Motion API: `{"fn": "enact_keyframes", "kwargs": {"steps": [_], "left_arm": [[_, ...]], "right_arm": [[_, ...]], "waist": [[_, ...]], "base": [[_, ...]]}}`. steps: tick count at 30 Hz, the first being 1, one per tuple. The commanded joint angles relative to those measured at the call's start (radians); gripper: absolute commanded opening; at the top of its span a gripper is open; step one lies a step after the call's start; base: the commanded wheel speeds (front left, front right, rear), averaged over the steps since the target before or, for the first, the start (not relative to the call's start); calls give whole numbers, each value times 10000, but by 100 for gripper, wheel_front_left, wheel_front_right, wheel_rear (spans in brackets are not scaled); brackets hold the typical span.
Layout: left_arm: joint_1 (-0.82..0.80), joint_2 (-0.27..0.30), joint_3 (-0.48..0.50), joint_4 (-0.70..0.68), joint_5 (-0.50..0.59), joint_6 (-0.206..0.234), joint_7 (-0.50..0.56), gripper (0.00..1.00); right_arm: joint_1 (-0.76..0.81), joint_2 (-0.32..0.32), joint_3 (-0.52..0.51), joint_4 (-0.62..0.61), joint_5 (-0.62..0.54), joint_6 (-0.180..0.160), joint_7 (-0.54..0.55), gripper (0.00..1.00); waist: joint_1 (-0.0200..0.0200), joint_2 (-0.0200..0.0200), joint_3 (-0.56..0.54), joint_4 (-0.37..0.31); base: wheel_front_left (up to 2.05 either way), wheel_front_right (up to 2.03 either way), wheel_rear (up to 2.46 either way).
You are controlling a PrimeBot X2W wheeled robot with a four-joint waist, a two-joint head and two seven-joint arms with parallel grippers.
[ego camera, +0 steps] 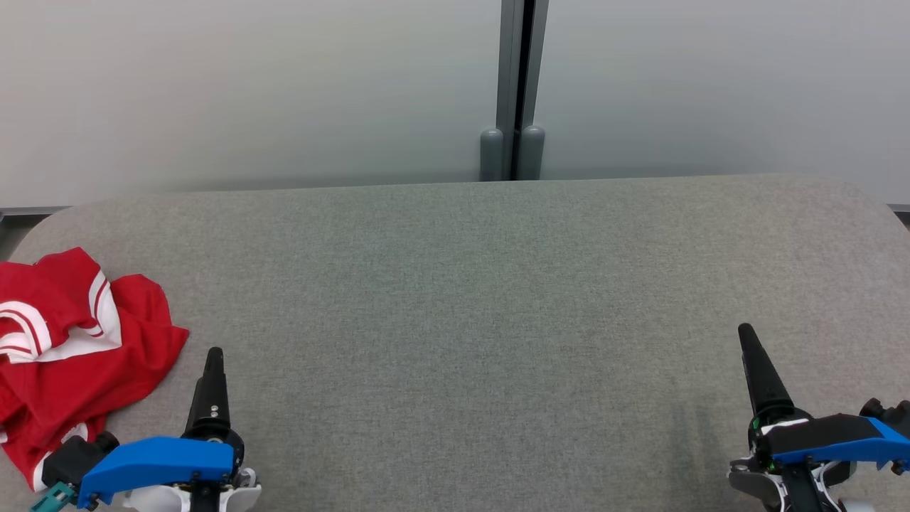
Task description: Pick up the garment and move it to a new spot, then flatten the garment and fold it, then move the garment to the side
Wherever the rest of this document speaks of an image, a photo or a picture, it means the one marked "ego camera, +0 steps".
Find teal left camera connector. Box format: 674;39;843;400
30;481;77;512

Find red shorts with white band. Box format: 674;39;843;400
0;272;191;493

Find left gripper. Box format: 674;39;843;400
122;347;262;512

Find grey metal frame post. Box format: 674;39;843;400
496;0;550;182

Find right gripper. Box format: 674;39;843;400
729;324;877;512

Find grey cylindrical post foot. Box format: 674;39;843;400
480;127;505;182
517;125;546;181

